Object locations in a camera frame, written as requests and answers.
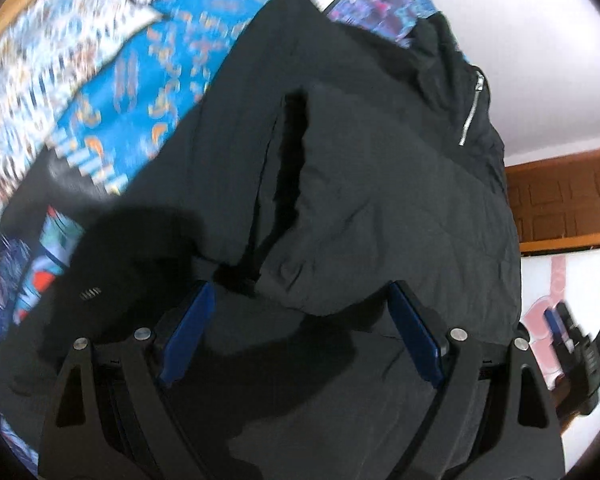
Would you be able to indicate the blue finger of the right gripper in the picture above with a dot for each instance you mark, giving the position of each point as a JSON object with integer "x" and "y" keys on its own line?
{"x": 569, "y": 336}
{"x": 554, "y": 324}

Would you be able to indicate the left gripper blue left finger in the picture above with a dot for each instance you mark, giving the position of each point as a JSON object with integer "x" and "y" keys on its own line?
{"x": 125, "y": 429}

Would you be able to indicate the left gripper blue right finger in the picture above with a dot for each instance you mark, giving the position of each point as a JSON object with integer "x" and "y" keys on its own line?
{"x": 450, "y": 361}

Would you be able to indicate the black zip hoodie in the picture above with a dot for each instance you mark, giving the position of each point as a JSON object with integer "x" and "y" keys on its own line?
{"x": 323, "y": 164}

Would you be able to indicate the brown wooden door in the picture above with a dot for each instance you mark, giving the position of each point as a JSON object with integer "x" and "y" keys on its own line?
{"x": 556, "y": 203}

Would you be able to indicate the colourful patchwork quilt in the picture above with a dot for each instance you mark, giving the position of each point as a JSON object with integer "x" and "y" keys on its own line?
{"x": 95, "y": 88}

